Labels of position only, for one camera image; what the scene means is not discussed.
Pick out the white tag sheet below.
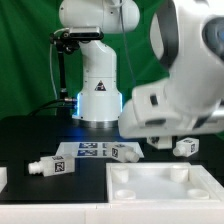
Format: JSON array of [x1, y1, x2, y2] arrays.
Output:
[[56, 142, 144, 158]]

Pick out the white front wall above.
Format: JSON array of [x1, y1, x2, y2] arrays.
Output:
[[0, 202, 224, 224]]

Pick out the white left wall block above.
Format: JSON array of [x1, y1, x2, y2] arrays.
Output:
[[0, 167, 7, 193]]

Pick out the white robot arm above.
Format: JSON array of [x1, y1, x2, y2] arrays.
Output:
[[59, 0, 224, 138]]

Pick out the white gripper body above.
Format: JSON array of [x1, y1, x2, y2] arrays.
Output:
[[118, 79, 224, 138]]

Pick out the white square table top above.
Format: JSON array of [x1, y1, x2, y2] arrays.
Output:
[[106, 163, 221, 203]]

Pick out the black base cables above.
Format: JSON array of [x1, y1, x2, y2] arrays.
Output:
[[27, 97, 78, 117]]

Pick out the white right obstacle wall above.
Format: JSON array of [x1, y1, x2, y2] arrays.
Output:
[[188, 165, 224, 202]]

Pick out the black camera on stand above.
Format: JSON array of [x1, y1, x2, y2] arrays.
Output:
[[49, 27, 104, 98]]

